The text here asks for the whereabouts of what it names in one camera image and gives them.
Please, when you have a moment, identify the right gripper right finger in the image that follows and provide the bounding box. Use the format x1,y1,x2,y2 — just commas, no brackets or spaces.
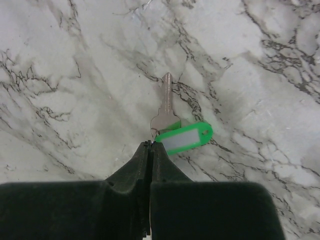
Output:
150,142,285,240

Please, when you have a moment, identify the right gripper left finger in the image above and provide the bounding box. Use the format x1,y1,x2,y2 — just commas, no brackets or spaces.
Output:
0,141,151,240

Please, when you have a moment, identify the silver metal key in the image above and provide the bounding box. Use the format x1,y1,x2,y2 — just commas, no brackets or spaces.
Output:
150,72,181,137

